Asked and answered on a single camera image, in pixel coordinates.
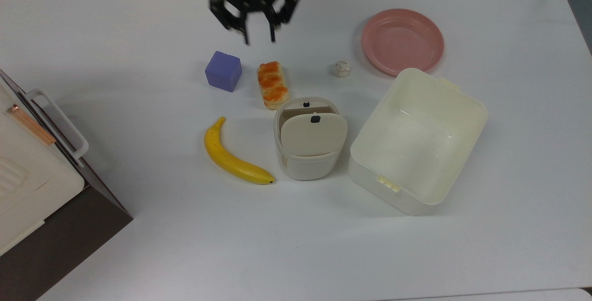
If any small cream trash can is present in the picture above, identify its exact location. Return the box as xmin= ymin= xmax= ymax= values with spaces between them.
xmin=274 ymin=97 xmax=348 ymax=181

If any purple cube block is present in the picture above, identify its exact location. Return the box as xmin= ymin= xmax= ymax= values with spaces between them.
xmin=204 ymin=50 xmax=243 ymax=93

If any toy bread with orange glaze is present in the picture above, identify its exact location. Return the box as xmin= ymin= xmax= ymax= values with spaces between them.
xmin=257 ymin=61 xmax=290 ymax=111

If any yellow toy banana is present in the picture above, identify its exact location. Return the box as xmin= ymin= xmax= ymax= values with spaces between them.
xmin=203 ymin=117 xmax=277 ymax=185

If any pink plastic plate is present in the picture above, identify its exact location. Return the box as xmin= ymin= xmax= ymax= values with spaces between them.
xmin=361 ymin=8 xmax=445 ymax=78

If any cream rectangular plastic bin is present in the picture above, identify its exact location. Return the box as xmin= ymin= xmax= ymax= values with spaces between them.
xmin=347 ymin=68 xmax=489 ymax=217

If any white toy oven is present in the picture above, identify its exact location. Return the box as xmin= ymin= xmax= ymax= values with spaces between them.
xmin=0 ymin=69 xmax=134 ymax=301

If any white drawer handle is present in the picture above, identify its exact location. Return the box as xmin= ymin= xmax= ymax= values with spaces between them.
xmin=25 ymin=89 xmax=90 ymax=168

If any orange microwave door handle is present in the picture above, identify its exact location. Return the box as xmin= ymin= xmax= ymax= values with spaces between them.
xmin=6 ymin=104 xmax=57 ymax=147

